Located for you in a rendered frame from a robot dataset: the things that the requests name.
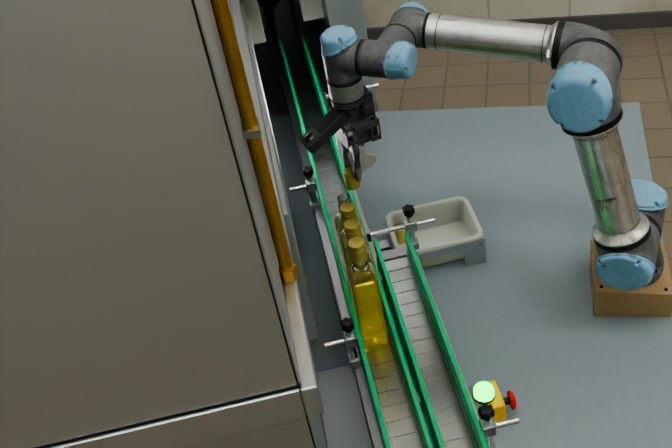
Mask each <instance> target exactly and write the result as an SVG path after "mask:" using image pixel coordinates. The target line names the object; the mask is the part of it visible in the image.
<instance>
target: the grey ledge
mask: <svg viewBox="0 0 672 448"><path fill-rule="evenodd" d="M316 375H317V380H318V385H319V390H320V394H321V399H322V404H323V409H324V412H323V413H322V414H321V419H322V424H323V429H324V434H325V439H326V444H327V448H373V444H372V440H371V436H370V432H369V428H368V424H367V420H366V416H365V412H364V408H363V404H362V400H361V396H360V392H359V388H358V384H357V380H356V376H355V372H354V368H350V365H348V366H344V367H340V368H335V369H331V370H327V371H323V372H319V373H316Z"/></svg>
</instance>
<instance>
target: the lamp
mask: <svg viewBox="0 0 672 448"><path fill-rule="evenodd" d="M473 397H474V400H475V401H476V402H477V403H479V404H484V403H486V404H490V403H491V402H493V401H494V399H495V391H494V387H493V385H492V384H490V383H489V382H486V381H481V382H479V383H477V384H476V385H475V386H474V388H473Z"/></svg>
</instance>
